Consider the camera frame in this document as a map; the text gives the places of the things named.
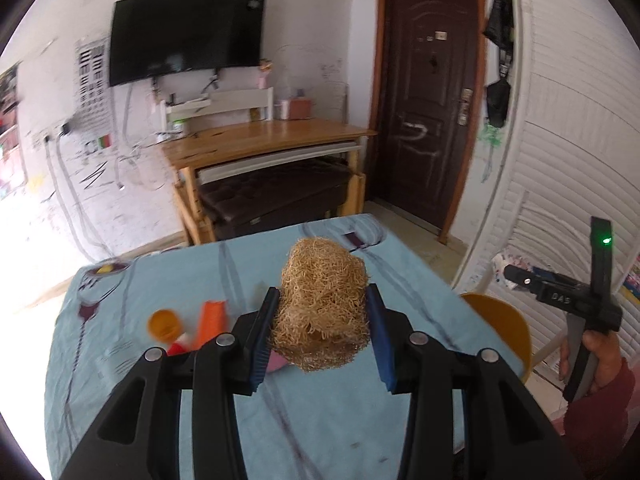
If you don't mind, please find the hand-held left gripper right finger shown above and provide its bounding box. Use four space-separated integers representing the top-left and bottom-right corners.
365 282 583 480

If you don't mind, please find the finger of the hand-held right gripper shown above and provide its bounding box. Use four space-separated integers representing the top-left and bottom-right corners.
502 264 545 295

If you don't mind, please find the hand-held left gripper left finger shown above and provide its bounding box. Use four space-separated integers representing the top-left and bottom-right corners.
59 286 281 480

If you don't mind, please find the tan loofah sponge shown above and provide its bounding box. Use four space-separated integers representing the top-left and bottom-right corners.
267 237 372 372

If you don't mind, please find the person's right forearm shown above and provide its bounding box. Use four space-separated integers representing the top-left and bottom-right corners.
562 357 640 480

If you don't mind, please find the person's right hand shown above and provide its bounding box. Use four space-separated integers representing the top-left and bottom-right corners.
559 331 631 396

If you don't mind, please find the colourful printed bag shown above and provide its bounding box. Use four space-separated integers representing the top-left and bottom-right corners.
492 249 537 292

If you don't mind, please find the yellow chair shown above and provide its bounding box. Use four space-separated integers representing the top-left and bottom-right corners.
460 294 534 382

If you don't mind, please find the orange red bottle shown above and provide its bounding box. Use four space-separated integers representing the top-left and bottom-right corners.
148 310 182 345

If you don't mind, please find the light blue printed tablecloth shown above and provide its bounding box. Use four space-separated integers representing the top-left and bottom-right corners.
44 212 507 480

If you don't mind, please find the dark tufted bench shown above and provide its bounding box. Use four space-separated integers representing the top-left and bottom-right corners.
197 160 352 242

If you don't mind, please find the white louvered closet door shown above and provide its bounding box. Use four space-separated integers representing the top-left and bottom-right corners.
452 0 640 361

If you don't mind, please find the small black hanging bag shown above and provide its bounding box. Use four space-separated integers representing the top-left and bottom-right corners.
486 77 511 129

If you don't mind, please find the wooden desk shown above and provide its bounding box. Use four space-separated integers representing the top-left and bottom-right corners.
161 119 378 247

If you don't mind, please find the dark brown door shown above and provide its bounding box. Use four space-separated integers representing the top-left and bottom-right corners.
370 0 488 246

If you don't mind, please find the white wooden chair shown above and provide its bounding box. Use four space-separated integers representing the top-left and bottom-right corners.
161 86 275 136

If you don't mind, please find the eye chart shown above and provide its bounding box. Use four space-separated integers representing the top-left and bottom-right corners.
75 37 112 134

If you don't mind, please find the black power cable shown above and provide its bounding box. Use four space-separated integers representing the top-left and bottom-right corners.
55 136 113 257
45 136 101 256

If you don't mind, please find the black wall television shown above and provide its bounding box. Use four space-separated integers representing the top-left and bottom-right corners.
108 0 266 87

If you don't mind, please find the wall niche with shelves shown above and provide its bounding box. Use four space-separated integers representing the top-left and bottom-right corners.
0 62 27 197

